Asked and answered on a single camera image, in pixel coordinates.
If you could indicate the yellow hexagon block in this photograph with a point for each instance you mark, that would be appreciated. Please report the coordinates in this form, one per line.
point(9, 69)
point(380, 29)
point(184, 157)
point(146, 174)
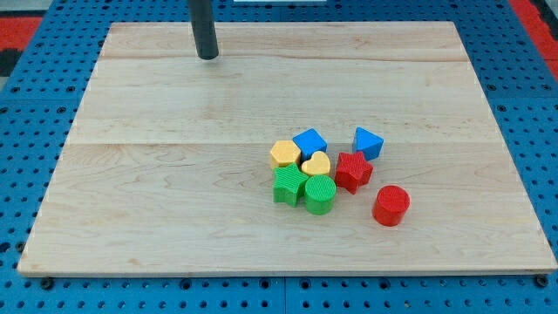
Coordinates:
point(284, 153)

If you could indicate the yellow heart block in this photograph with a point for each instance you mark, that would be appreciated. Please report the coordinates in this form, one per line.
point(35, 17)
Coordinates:
point(317, 164)

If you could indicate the green cylinder block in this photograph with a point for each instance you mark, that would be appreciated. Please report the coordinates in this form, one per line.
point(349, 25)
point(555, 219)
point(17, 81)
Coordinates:
point(319, 194)

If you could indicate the light wooden board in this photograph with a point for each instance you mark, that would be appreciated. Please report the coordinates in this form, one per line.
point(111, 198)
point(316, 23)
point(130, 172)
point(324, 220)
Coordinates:
point(165, 171)

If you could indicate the blue triangle block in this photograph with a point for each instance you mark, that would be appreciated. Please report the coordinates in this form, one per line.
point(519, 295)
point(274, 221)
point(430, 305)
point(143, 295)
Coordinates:
point(368, 143)

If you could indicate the red cylinder block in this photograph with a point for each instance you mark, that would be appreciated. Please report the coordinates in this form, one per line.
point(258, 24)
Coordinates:
point(390, 206)

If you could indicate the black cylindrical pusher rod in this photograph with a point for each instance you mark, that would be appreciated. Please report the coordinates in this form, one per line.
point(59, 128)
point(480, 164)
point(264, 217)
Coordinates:
point(202, 22)

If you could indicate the blue cube block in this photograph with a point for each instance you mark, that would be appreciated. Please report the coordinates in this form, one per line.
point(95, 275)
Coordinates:
point(309, 142)

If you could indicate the red star block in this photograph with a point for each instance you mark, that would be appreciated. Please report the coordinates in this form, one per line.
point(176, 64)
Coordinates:
point(353, 171)

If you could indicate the green star block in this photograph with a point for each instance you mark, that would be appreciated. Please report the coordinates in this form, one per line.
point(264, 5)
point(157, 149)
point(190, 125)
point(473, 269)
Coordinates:
point(289, 183)

